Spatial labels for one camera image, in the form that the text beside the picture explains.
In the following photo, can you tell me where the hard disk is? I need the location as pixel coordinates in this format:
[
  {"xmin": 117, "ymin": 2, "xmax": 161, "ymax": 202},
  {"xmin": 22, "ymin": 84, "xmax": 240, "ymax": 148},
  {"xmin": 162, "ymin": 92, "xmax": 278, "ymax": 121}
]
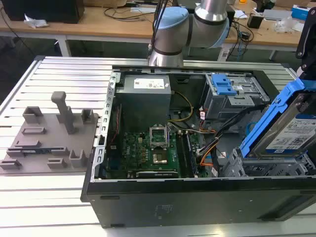
[{"xmin": 239, "ymin": 78, "xmax": 316, "ymax": 158}]

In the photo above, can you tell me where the RAM stick in slot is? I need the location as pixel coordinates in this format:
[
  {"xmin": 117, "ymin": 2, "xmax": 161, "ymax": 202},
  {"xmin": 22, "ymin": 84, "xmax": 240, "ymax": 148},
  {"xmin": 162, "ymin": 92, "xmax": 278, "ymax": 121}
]
[{"xmin": 185, "ymin": 133, "xmax": 198, "ymax": 176}]

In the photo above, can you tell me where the clear plastic bag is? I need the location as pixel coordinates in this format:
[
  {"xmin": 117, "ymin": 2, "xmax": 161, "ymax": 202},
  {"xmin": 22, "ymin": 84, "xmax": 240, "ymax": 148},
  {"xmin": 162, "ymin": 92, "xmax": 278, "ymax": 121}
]
[{"xmin": 274, "ymin": 17, "xmax": 300, "ymax": 33}]

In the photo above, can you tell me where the blue cardboard box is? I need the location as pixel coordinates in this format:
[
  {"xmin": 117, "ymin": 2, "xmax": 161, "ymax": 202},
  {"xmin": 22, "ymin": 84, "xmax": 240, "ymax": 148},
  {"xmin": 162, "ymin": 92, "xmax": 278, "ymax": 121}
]
[{"xmin": 291, "ymin": 4, "xmax": 312, "ymax": 20}]

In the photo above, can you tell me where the flat grey box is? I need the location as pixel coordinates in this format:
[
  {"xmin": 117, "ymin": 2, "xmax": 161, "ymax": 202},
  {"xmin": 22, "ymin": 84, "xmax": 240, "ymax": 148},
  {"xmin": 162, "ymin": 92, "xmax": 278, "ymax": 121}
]
[{"xmin": 262, "ymin": 9, "xmax": 292, "ymax": 21}]

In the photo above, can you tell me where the small black box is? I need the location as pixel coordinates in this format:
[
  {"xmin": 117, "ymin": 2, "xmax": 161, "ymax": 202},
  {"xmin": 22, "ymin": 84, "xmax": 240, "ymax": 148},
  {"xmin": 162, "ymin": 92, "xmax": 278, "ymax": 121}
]
[{"xmin": 247, "ymin": 13, "xmax": 264, "ymax": 29}]

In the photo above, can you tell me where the white paper sheet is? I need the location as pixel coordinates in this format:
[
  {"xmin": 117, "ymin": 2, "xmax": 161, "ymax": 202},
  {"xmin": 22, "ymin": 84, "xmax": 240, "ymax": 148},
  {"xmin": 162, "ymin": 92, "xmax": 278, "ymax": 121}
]
[{"xmin": 233, "ymin": 9, "xmax": 248, "ymax": 19}]

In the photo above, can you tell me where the blue drive cage latch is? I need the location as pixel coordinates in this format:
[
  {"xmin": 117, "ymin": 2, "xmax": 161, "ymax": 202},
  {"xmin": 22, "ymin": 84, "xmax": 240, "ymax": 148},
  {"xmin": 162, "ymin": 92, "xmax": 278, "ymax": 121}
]
[{"xmin": 211, "ymin": 74, "xmax": 237, "ymax": 96}]

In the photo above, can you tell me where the grey drive cage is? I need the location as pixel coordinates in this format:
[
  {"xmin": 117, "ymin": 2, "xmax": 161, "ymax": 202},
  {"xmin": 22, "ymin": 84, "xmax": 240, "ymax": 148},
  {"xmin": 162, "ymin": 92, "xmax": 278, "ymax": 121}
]
[{"xmin": 201, "ymin": 73, "xmax": 270, "ymax": 122}]

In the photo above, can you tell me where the grey power supply unit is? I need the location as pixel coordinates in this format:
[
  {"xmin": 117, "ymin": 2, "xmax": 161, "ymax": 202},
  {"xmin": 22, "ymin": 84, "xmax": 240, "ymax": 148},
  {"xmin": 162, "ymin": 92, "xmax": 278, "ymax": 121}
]
[{"xmin": 115, "ymin": 75, "xmax": 171, "ymax": 125}]

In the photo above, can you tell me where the metal socket cover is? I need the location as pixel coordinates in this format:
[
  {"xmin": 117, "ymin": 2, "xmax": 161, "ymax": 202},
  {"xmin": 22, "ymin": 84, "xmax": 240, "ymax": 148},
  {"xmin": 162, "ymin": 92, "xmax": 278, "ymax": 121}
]
[{"xmin": 149, "ymin": 125, "xmax": 171, "ymax": 149}]

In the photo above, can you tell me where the CPU socket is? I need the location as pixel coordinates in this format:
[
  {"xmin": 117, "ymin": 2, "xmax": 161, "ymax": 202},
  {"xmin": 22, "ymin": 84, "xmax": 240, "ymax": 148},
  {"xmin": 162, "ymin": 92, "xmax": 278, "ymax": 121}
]
[{"xmin": 151, "ymin": 152, "xmax": 169, "ymax": 166}]

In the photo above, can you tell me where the wooden desk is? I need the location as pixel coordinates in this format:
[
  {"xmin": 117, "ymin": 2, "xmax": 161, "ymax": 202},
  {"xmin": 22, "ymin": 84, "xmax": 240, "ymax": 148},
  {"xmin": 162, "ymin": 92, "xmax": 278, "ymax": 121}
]
[{"xmin": 0, "ymin": 0, "xmax": 316, "ymax": 60}]

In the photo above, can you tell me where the black graphics card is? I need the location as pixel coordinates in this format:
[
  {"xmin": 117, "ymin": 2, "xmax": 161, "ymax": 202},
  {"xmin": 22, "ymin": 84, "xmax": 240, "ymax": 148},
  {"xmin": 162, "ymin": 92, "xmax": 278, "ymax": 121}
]
[{"xmin": 135, "ymin": 170, "xmax": 179, "ymax": 179}]

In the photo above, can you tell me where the green motherboard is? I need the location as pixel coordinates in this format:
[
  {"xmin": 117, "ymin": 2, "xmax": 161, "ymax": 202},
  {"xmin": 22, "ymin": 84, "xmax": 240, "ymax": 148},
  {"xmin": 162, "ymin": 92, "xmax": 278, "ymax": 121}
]
[{"xmin": 106, "ymin": 130, "xmax": 207, "ymax": 179}]

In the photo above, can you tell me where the black open PC case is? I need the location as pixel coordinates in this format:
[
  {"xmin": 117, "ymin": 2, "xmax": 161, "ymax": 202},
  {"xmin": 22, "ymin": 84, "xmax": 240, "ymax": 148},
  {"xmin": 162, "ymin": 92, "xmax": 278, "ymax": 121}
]
[{"xmin": 80, "ymin": 64, "xmax": 316, "ymax": 229}]

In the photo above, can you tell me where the large black box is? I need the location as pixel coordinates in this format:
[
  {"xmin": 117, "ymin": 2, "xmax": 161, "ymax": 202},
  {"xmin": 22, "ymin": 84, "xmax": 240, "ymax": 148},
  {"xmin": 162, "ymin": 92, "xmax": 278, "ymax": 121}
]
[{"xmin": 4, "ymin": 0, "xmax": 85, "ymax": 24}]

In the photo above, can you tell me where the crumpled white paper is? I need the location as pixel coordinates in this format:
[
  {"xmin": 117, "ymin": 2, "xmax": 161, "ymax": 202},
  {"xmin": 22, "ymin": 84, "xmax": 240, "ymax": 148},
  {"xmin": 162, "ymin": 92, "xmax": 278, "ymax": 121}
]
[{"xmin": 23, "ymin": 13, "xmax": 49, "ymax": 28}]

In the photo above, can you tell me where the grey parts rack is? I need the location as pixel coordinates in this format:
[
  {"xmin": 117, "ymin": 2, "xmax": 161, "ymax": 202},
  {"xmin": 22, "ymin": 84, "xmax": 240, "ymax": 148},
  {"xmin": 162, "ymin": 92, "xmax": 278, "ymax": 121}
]
[{"xmin": 0, "ymin": 91, "xmax": 100, "ymax": 175}]

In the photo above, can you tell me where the RAM stick with blue label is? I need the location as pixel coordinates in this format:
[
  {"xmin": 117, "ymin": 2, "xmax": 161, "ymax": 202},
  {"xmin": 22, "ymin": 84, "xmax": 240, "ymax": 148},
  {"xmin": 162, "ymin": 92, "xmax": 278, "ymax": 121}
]
[{"xmin": 21, "ymin": 148, "xmax": 53, "ymax": 156}]

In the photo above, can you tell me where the blue disk wire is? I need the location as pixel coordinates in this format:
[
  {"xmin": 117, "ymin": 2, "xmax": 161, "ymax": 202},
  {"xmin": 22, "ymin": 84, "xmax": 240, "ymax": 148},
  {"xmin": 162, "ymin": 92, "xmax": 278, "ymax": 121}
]
[{"xmin": 246, "ymin": 120, "xmax": 258, "ymax": 139}]

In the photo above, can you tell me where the black braided cable bundle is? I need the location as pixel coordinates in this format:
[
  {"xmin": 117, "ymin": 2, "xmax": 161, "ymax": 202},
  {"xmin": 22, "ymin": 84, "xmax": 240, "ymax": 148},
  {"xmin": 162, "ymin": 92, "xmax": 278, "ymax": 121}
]
[{"xmin": 200, "ymin": 102, "xmax": 269, "ymax": 156}]

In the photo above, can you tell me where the yellow black power wire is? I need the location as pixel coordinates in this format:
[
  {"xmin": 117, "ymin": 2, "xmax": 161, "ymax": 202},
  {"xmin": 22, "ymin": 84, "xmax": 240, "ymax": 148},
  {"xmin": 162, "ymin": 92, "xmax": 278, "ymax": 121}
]
[{"xmin": 167, "ymin": 91, "xmax": 195, "ymax": 123}]

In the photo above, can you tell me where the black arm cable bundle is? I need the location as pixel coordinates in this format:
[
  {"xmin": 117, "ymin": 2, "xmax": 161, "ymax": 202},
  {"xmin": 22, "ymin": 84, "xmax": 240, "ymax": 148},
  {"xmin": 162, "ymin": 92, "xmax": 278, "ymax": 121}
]
[{"xmin": 148, "ymin": 0, "xmax": 171, "ymax": 59}]

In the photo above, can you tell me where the orange wire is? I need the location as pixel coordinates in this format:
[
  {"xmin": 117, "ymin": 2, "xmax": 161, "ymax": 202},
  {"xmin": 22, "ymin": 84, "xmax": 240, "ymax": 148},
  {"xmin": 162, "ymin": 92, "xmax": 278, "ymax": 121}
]
[{"xmin": 200, "ymin": 147, "xmax": 213, "ymax": 169}]

